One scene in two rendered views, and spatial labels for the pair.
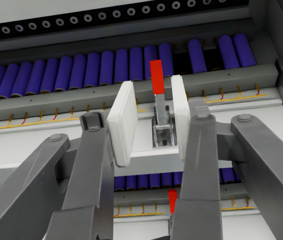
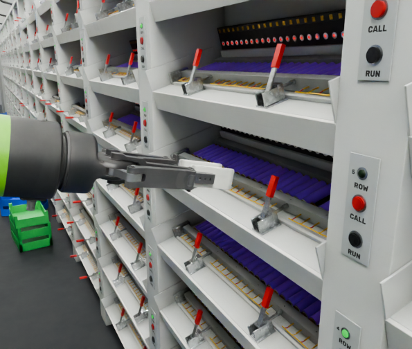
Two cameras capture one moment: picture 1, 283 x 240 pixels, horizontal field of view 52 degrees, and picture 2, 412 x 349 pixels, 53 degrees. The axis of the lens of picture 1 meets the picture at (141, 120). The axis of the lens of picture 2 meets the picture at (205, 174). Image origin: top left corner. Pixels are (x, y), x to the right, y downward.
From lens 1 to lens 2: 0.51 m
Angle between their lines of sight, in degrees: 52
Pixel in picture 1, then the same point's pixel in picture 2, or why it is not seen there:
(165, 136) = (263, 228)
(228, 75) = (325, 215)
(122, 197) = (257, 284)
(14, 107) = not seen: hidden behind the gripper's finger
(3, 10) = (222, 121)
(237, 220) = not seen: outside the picture
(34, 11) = (230, 125)
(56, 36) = (284, 151)
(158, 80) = (270, 188)
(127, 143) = not seen: hidden behind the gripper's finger
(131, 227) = (246, 308)
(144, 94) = (280, 201)
